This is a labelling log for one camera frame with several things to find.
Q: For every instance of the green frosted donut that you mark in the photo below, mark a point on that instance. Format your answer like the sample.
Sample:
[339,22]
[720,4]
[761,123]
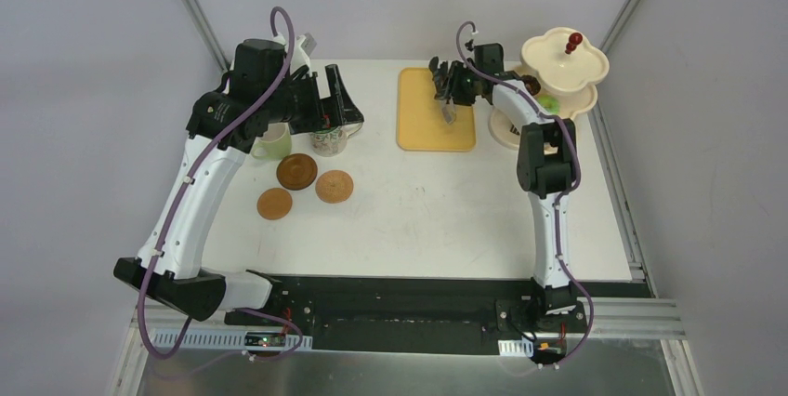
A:
[549,104]

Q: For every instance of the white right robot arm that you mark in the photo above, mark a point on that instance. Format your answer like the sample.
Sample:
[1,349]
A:
[547,166]

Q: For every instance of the metal tongs with black tips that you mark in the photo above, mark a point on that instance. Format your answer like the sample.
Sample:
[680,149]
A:
[443,83]

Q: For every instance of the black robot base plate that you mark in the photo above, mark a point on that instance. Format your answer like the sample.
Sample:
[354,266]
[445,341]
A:
[408,315]

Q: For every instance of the cream three-tier cake stand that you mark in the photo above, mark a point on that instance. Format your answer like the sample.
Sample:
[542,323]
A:
[568,68]

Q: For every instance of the dark brown wooden coaster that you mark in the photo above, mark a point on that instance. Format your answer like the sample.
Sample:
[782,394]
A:
[297,171]

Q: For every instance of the chocolate sprinkled donut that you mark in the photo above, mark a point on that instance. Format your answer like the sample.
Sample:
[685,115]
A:
[532,84]

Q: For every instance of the light woven round coaster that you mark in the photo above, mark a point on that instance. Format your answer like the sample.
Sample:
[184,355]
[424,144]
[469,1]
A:
[334,186]

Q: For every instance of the orange round coaster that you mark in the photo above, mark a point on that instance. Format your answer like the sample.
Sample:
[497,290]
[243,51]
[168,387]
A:
[274,203]

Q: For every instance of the floral mug with green inside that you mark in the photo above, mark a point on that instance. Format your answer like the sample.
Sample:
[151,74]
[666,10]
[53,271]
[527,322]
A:
[331,142]

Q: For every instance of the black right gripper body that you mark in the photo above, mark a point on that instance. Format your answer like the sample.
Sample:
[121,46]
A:
[453,81]

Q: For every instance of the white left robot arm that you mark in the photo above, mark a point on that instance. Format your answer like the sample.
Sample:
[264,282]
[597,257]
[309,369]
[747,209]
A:
[267,85]

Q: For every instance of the left aluminium frame post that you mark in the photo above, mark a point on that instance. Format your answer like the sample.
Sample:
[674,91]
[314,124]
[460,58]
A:
[205,30]

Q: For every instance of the yellow plastic tray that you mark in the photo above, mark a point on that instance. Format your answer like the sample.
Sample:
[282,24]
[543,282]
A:
[420,123]

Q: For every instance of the light green mug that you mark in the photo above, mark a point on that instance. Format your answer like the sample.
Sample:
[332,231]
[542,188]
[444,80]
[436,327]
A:
[274,144]

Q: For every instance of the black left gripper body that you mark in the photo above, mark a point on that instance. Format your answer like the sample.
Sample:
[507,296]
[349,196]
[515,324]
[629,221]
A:
[321,100]

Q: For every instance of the right white slotted cable duct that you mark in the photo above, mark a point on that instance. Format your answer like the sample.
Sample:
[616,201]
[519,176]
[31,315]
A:
[522,347]

